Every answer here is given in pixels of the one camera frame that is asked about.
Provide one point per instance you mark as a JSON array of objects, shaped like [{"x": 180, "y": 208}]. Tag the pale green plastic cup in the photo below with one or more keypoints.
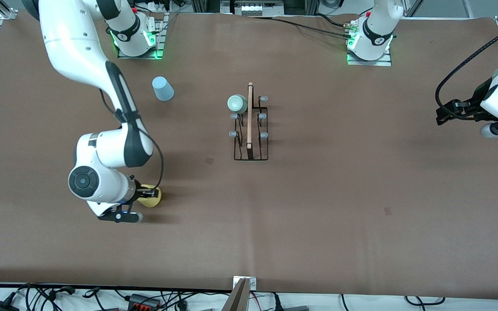
[{"x": 237, "y": 104}]

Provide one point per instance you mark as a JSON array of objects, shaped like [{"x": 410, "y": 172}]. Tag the small metal bracket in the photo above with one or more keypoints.
[{"x": 252, "y": 283}]

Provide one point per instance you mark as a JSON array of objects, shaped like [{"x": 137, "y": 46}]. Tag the aluminium rack frame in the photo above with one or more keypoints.
[{"x": 205, "y": 5}]

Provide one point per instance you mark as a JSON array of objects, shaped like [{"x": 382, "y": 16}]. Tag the white power strip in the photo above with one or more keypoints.
[{"x": 252, "y": 8}]

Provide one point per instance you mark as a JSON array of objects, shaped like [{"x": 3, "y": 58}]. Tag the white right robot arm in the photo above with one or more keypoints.
[{"x": 71, "y": 43}]

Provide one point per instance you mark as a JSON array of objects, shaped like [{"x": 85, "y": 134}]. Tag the black power adapter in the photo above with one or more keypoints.
[{"x": 0, "y": 306}]

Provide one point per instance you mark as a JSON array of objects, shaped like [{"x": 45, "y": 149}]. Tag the black box orange connectors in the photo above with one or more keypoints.
[{"x": 144, "y": 301}]

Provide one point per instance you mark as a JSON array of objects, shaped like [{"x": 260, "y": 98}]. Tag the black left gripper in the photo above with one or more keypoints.
[{"x": 470, "y": 108}]

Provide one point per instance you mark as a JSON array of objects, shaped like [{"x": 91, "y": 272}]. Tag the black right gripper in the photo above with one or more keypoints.
[{"x": 140, "y": 193}]

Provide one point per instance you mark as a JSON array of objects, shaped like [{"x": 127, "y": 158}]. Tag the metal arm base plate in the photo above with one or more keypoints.
[
  {"x": 370, "y": 62},
  {"x": 159, "y": 43}
]

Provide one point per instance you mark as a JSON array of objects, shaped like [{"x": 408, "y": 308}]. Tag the light blue plastic cup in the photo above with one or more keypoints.
[{"x": 162, "y": 88}]

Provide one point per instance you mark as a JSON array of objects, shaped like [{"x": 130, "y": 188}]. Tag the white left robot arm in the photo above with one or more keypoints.
[{"x": 376, "y": 26}]

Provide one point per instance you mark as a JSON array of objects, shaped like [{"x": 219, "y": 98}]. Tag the grey metal mast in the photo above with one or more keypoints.
[{"x": 237, "y": 300}]

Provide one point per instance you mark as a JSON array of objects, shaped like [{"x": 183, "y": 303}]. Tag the yellow plastic cup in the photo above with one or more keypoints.
[{"x": 151, "y": 203}]

